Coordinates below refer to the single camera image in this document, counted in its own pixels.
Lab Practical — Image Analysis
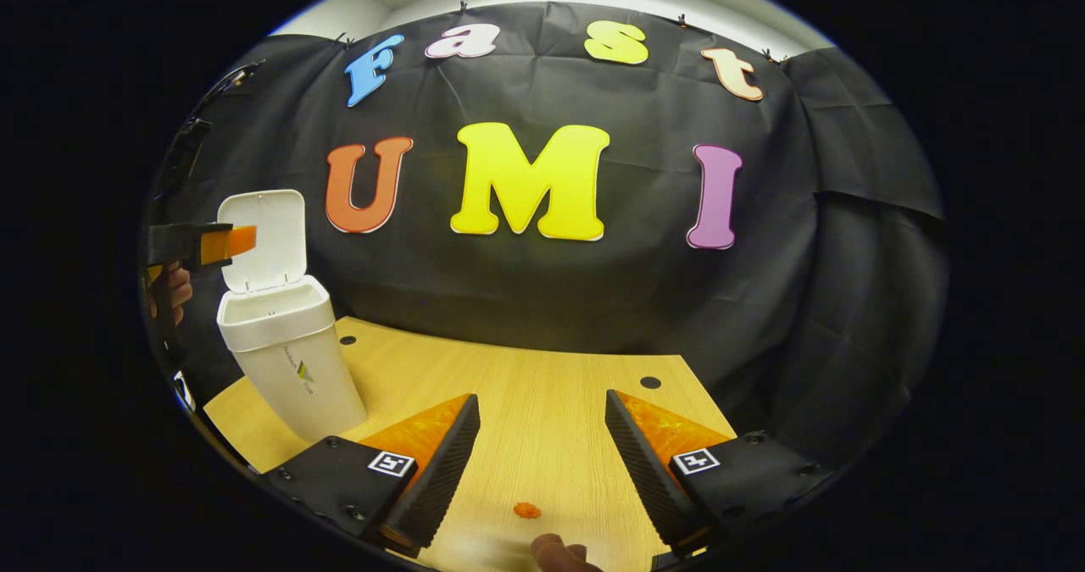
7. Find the white desktop garbage bin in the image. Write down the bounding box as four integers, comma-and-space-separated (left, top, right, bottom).
216, 189, 369, 444

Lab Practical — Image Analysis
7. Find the black backdrop cloth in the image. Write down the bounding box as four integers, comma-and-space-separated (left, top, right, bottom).
140, 0, 949, 471

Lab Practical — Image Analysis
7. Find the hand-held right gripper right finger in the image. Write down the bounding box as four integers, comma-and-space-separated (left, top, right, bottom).
604, 389, 837, 560

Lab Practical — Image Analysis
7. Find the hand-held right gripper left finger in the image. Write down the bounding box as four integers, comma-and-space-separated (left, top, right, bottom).
259, 392, 481, 558

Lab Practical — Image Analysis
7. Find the wooden desktop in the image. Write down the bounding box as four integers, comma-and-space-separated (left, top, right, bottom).
203, 316, 738, 572

